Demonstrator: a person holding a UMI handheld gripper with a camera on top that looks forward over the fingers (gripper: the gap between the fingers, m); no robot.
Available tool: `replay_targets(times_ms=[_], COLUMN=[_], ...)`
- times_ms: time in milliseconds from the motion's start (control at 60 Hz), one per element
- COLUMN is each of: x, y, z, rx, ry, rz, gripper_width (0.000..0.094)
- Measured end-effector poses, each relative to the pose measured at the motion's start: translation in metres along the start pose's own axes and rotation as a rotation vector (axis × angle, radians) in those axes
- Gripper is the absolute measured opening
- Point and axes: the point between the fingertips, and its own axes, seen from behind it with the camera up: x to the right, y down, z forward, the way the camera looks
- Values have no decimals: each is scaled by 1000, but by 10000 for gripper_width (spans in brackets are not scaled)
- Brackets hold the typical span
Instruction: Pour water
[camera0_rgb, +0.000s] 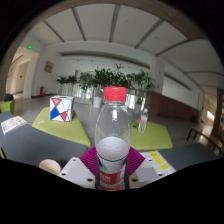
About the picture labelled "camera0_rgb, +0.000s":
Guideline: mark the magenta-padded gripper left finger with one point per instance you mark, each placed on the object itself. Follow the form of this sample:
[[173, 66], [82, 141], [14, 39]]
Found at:
[[78, 171]]

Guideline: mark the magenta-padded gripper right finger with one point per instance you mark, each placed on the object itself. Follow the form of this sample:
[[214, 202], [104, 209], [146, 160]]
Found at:
[[135, 163]]

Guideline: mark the red-capped clear water bottle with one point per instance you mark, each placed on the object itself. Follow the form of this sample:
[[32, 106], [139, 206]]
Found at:
[[112, 156]]

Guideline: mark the small clear water bottle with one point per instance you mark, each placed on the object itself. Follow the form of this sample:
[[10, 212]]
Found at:
[[143, 121]]

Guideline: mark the yellow and white open booklet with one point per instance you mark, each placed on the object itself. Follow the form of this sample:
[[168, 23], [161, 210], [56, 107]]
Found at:
[[161, 160]]

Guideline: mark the white cube with coloured triangles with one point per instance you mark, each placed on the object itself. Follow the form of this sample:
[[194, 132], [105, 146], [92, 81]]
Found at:
[[61, 108]]

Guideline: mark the wooden bench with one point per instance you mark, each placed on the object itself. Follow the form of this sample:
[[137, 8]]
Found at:
[[206, 135]]

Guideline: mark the white printed booklet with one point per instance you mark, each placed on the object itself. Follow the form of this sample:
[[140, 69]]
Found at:
[[11, 124]]

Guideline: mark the red fire extinguisher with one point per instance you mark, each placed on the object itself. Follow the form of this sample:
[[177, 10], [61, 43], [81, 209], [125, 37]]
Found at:
[[42, 91]]

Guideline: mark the group of potted green plants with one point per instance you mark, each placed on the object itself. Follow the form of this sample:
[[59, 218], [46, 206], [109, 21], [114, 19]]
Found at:
[[106, 78]]

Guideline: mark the lime green chair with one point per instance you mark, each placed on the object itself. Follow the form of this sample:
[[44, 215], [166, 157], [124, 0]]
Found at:
[[6, 106]]

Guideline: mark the brown shelf unit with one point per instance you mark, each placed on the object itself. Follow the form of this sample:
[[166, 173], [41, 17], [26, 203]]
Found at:
[[220, 113]]

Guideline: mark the black chair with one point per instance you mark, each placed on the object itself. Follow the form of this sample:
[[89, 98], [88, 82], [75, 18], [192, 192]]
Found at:
[[8, 97]]

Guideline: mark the framed wall picture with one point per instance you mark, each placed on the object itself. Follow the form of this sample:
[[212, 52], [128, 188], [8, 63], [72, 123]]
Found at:
[[49, 66]]

